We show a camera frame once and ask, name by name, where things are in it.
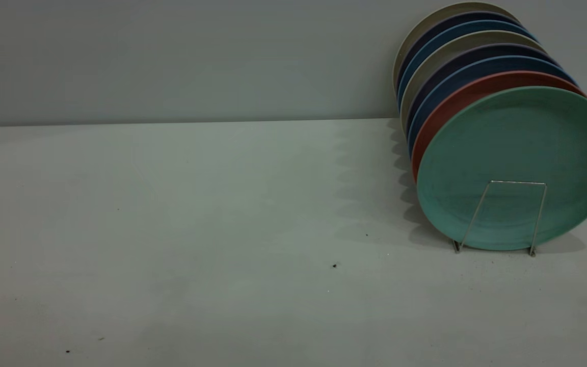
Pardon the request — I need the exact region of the green round plate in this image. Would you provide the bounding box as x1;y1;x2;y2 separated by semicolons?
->
416;86;587;251

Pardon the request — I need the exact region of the pink round plate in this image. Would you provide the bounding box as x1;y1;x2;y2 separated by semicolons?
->
411;70;587;184

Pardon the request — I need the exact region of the teal blue plate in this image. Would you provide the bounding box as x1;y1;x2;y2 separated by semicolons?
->
398;19;539;110

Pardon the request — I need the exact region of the beige plate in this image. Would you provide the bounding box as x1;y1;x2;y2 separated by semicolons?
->
401;30;549;136
393;2;521;95

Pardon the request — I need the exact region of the dark purple plate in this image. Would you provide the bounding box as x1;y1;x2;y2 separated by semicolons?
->
406;43;562;141
397;11;528;97

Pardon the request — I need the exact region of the navy blue plate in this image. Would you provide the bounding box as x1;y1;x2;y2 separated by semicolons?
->
408;55;579;159

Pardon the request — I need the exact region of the metal wire plate rack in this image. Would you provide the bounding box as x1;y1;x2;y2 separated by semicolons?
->
451;180;549;257

